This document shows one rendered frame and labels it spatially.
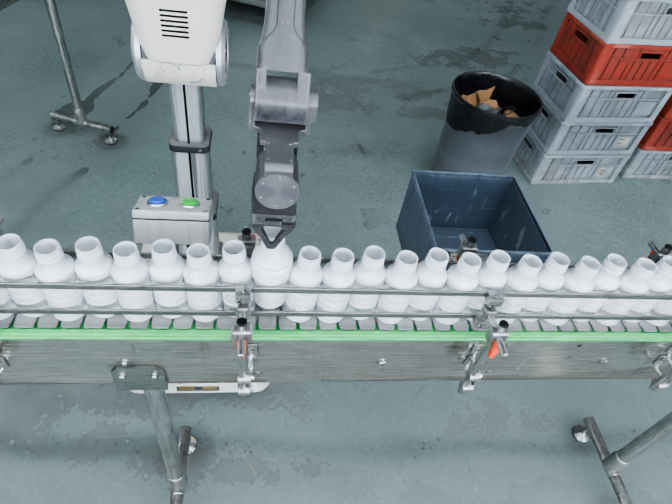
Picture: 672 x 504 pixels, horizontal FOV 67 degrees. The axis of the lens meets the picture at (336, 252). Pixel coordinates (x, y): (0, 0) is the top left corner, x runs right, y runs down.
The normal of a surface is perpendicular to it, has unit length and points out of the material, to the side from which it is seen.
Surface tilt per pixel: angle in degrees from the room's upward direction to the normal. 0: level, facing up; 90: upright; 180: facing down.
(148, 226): 70
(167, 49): 90
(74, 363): 90
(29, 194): 0
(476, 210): 90
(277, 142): 4
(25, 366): 90
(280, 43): 62
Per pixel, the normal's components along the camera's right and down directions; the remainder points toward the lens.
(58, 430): 0.14, -0.68
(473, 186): 0.08, 0.73
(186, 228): 0.12, 0.45
